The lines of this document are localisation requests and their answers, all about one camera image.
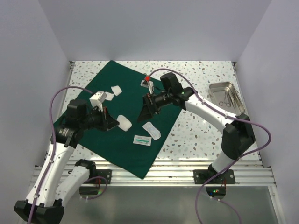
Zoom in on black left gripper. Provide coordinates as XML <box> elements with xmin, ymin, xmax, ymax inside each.
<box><xmin>79</xmin><ymin>105</ymin><xmax>119</xmax><ymax>131</ymax></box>

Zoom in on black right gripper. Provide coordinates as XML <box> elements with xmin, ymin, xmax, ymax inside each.
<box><xmin>137</xmin><ymin>91</ymin><xmax>172</xmax><ymax>123</ymax></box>

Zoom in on white gauze pad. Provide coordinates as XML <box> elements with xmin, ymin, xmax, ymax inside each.
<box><xmin>111</xmin><ymin>85</ymin><xmax>122</xmax><ymax>96</ymax></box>
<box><xmin>105</xmin><ymin>92</ymin><xmax>114</xmax><ymax>101</ymax></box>
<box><xmin>117</xmin><ymin>115</ymin><xmax>132</xmax><ymax>132</ymax></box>

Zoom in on steel hemostat forceps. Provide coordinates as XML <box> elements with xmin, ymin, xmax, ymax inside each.
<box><xmin>219</xmin><ymin>91</ymin><xmax>231</xmax><ymax>107</ymax></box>

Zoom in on curved steel tweezers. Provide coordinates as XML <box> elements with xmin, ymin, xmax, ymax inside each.
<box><xmin>225</xmin><ymin>91</ymin><xmax>236</xmax><ymax>107</ymax></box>

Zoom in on straight steel tweezers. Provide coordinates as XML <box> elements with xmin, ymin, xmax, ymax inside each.
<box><xmin>228</xmin><ymin>92</ymin><xmax>239</xmax><ymax>107</ymax></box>

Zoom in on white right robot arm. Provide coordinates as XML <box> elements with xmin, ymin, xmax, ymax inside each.
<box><xmin>137</xmin><ymin>72</ymin><xmax>256</xmax><ymax>183</ymax></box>

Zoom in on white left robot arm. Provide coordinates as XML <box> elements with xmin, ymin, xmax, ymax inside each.
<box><xmin>14</xmin><ymin>97</ymin><xmax>119</xmax><ymax>224</ymax></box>

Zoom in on dark green surgical cloth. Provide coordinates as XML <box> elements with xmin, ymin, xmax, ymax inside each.
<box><xmin>79</xmin><ymin>61</ymin><xmax>181</xmax><ymax>179</ymax></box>

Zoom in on white crinkled sterile pouch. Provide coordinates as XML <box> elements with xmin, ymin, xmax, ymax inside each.
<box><xmin>142</xmin><ymin>122</ymin><xmax>161</xmax><ymax>140</ymax></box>

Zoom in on green striped white packet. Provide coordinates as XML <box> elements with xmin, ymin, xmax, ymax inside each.
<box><xmin>133</xmin><ymin>135</ymin><xmax>152</xmax><ymax>146</ymax></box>

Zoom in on stainless steel tray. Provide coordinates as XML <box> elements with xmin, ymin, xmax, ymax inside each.
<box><xmin>208</xmin><ymin>82</ymin><xmax>245</xmax><ymax>115</ymax></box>

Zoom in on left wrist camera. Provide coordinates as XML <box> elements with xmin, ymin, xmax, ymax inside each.
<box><xmin>89</xmin><ymin>91</ymin><xmax>107</xmax><ymax>111</ymax></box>

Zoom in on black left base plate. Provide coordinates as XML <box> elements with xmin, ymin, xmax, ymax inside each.
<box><xmin>95</xmin><ymin>169</ymin><xmax>112</xmax><ymax>184</ymax></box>

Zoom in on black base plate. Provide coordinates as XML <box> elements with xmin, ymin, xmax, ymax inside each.
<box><xmin>193</xmin><ymin>169</ymin><xmax>235</xmax><ymax>185</ymax></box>
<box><xmin>95</xmin><ymin>169</ymin><xmax>112</xmax><ymax>184</ymax></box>

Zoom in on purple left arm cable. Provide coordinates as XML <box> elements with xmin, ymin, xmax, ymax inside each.
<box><xmin>29</xmin><ymin>86</ymin><xmax>108</xmax><ymax>224</ymax></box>

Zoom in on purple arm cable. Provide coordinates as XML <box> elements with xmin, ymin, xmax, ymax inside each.
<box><xmin>149</xmin><ymin>68</ymin><xmax>273</xmax><ymax>224</ymax></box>
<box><xmin>29</xmin><ymin>86</ymin><xmax>108</xmax><ymax>224</ymax></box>

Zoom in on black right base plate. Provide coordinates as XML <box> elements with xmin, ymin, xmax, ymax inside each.
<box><xmin>193</xmin><ymin>169</ymin><xmax>235</xmax><ymax>185</ymax></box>

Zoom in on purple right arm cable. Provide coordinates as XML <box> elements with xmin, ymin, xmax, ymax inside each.
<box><xmin>149</xmin><ymin>68</ymin><xmax>273</xmax><ymax>224</ymax></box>

